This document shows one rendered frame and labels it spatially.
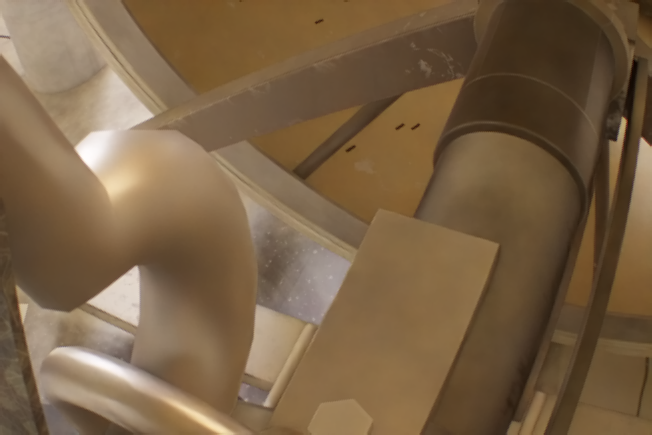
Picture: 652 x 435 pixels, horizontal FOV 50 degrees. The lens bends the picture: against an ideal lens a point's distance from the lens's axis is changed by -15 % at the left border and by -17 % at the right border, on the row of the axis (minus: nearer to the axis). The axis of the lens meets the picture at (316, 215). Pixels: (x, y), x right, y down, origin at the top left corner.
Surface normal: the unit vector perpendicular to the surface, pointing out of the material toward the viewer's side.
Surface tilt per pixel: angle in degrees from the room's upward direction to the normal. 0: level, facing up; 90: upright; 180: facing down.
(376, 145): 27
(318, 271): 0
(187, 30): 58
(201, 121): 90
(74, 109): 0
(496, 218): 4
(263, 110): 90
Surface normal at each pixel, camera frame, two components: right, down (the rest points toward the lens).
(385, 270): -0.11, -0.60
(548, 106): 0.13, -0.51
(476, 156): -0.44, -0.66
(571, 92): 0.33, -0.40
